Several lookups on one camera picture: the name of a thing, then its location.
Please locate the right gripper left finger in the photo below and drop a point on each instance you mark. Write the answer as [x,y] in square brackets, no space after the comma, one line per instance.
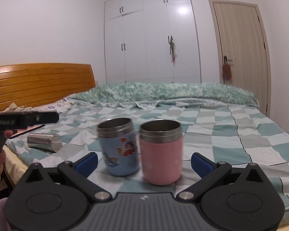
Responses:
[57,198]

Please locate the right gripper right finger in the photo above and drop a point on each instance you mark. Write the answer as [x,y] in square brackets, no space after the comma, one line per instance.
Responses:
[229,198]

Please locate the blue cartoon steel cup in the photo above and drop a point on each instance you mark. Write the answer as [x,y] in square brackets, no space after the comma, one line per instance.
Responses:
[119,146]

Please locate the pink steel cup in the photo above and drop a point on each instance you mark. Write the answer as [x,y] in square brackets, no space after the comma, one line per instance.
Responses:
[161,148]

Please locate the plain steel cup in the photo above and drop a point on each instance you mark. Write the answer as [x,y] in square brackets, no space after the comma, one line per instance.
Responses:
[46,142]

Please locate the crumpled beige cloth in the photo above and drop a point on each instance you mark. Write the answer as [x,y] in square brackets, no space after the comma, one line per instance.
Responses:
[13,108]

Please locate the pink notebook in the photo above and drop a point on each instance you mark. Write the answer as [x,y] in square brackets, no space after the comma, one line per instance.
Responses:
[18,132]

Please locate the wooden headboard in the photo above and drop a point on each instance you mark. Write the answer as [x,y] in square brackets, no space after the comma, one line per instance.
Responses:
[36,84]

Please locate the checkered teal blanket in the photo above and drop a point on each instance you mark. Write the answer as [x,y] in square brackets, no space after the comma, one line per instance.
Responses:
[231,133]

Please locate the floral pillow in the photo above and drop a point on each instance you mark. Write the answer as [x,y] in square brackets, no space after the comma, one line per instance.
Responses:
[60,106]

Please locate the brown hanging plush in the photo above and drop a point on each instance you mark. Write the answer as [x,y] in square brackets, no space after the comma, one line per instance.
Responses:
[226,72]

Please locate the green patterned duvet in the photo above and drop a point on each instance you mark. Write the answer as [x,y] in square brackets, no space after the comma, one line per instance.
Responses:
[148,95]

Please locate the beige door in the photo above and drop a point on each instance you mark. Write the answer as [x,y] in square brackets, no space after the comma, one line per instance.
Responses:
[241,36]

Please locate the green hanging ornament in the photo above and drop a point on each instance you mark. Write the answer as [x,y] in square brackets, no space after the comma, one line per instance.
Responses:
[172,49]

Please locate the white wardrobe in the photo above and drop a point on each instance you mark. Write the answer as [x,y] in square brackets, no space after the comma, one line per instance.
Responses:
[136,41]

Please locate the black door handle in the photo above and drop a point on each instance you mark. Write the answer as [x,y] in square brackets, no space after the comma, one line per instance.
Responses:
[226,60]

